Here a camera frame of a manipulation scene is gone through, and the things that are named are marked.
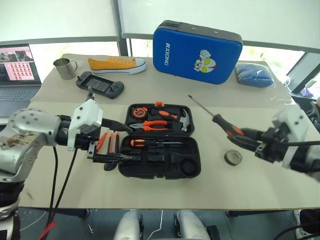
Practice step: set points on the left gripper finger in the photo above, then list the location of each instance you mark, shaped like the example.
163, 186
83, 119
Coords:
112, 158
116, 125

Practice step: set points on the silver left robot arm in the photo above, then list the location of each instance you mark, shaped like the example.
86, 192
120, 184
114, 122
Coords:
30, 125

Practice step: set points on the blue cloth bag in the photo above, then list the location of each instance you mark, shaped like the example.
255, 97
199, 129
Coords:
252, 75

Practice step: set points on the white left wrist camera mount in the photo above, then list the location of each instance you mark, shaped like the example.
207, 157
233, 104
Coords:
83, 112

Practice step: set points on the grey tape roll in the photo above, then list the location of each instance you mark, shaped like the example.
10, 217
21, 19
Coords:
228, 160

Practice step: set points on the steel mug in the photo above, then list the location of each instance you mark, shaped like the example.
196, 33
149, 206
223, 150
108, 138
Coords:
63, 70

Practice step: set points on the yellow canvas sneaker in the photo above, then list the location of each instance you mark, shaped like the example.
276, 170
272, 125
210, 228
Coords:
110, 64

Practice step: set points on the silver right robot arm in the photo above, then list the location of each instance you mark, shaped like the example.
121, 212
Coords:
312, 157

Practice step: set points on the blue boxing pad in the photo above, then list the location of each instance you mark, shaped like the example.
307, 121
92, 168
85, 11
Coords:
185, 55

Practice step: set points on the orange precision screwdriver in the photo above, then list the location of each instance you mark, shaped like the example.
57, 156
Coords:
116, 142
102, 141

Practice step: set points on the steel claw hammer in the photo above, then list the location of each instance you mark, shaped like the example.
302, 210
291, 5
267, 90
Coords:
185, 120

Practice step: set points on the grey window pillar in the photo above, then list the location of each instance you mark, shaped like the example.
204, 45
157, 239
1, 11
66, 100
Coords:
121, 25

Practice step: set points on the open laptop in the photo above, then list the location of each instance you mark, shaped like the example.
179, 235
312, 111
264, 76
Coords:
15, 75

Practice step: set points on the black handheld game controller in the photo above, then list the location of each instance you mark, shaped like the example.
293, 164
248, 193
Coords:
100, 85

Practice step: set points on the long black orange screwdriver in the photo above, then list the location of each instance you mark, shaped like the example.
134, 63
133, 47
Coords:
221, 122

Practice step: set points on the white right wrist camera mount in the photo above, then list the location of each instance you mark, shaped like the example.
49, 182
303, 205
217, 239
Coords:
292, 115

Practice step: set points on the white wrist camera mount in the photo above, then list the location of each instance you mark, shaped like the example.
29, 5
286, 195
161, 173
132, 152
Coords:
292, 115
83, 112

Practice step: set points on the white rounded shape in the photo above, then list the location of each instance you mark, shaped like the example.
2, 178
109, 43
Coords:
127, 225
190, 225

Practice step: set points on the short black orange screwdriver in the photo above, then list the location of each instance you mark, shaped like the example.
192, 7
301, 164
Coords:
138, 142

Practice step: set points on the black plastic tool case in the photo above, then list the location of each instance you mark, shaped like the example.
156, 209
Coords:
192, 150

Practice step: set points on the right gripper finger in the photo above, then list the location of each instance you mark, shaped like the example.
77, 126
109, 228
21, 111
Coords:
255, 132
246, 142

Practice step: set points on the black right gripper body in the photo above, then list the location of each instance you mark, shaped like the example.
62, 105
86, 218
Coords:
273, 147

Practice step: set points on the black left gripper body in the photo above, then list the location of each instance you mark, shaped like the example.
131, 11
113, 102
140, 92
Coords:
83, 143

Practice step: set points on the orange black tape measure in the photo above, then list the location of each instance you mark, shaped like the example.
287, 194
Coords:
138, 112

